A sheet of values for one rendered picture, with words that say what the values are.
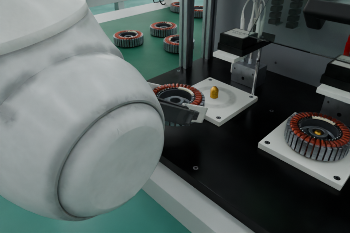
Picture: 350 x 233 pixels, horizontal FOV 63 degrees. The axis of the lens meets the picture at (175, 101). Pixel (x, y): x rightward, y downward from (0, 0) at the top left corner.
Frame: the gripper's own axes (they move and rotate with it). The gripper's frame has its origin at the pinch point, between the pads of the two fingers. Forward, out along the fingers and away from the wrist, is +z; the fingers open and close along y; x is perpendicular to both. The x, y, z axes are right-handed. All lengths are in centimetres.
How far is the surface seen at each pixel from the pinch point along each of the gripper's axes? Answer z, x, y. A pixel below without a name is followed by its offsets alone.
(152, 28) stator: 38, 15, -54
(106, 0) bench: 67, 25, -135
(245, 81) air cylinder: 26.8, 8.3, -1.4
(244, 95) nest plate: 21.2, 5.1, 2.6
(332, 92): 13.6, 12.0, 21.5
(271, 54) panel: 36.3, 17.9, -2.0
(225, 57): 13.5, 11.8, -1.5
